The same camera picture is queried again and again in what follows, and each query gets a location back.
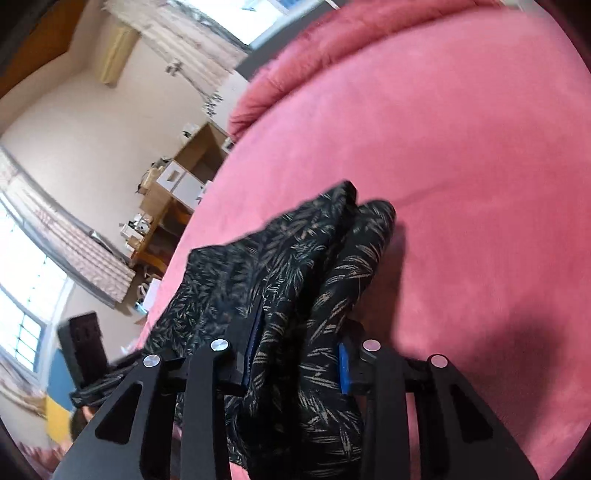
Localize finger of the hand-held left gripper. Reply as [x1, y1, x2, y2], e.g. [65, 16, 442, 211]
[70, 381, 109, 408]

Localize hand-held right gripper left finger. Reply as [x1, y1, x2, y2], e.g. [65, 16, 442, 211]
[51, 295, 266, 480]

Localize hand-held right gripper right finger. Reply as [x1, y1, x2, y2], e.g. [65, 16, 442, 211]
[339, 320, 539, 480]

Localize black leaf-print pants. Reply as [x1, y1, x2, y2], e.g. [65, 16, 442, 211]
[69, 181, 398, 480]

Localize blue panel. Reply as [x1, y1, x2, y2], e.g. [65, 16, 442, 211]
[46, 351, 81, 411]

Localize yellow panel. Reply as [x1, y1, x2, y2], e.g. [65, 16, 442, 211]
[44, 397, 77, 446]

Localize side window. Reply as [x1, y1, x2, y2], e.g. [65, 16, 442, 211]
[0, 194, 70, 374]

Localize plaid curtain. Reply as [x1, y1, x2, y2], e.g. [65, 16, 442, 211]
[0, 148, 137, 315]

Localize wooden desk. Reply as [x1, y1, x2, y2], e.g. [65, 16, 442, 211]
[117, 198, 195, 280]

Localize wooden cabinet with white drawers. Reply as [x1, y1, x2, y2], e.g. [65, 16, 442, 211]
[139, 121, 232, 217]

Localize pink bed blanket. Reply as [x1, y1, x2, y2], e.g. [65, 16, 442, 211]
[18, 0, 591, 480]

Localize red fluffy blanket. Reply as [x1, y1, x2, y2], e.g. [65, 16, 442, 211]
[228, 0, 522, 141]

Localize grey headboard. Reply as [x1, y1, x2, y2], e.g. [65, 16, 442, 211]
[235, 41, 278, 84]

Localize brown wooden panel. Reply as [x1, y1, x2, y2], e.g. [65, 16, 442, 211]
[0, 0, 93, 97]

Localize pink patterned curtain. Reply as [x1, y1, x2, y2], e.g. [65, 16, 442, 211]
[104, 0, 287, 107]

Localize bedroom window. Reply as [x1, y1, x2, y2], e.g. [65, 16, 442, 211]
[249, 0, 324, 47]

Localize wall air conditioner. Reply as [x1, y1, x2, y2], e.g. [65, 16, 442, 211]
[99, 25, 139, 86]

